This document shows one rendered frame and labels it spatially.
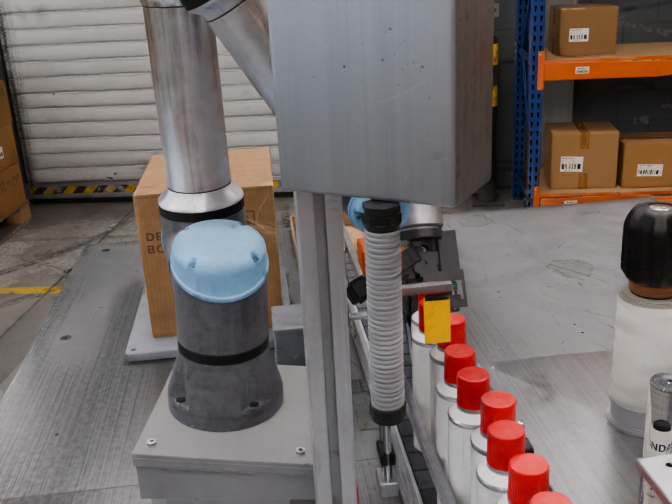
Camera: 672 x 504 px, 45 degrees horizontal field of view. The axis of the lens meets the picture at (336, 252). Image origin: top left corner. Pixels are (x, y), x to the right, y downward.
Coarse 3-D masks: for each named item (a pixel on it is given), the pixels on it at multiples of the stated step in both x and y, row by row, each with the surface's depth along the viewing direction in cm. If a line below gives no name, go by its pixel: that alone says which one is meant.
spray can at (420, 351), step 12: (420, 300) 98; (420, 312) 97; (420, 324) 98; (420, 336) 98; (420, 348) 98; (420, 360) 98; (420, 372) 99; (420, 384) 99; (420, 396) 100; (420, 408) 101
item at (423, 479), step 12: (348, 264) 168; (348, 276) 161; (408, 348) 131; (408, 360) 127; (408, 372) 123; (408, 420) 111; (408, 432) 108; (408, 444) 105; (408, 456) 103; (420, 456) 103; (420, 468) 100; (420, 480) 98; (420, 492) 99; (432, 492) 96
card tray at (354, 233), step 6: (294, 216) 205; (294, 222) 205; (348, 222) 207; (294, 228) 206; (348, 228) 204; (354, 228) 204; (294, 234) 191; (354, 234) 200; (360, 234) 199; (294, 240) 187; (354, 240) 195; (294, 246) 190; (354, 246) 191
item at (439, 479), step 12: (348, 240) 157; (348, 252) 153; (408, 384) 104; (408, 396) 101; (408, 408) 98; (420, 420) 96; (420, 432) 93; (420, 444) 92; (432, 444) 91; (432, 456) 89; (432, 468) 87; (432, 480) 87; (444, 480) 85; (444, 492) 83
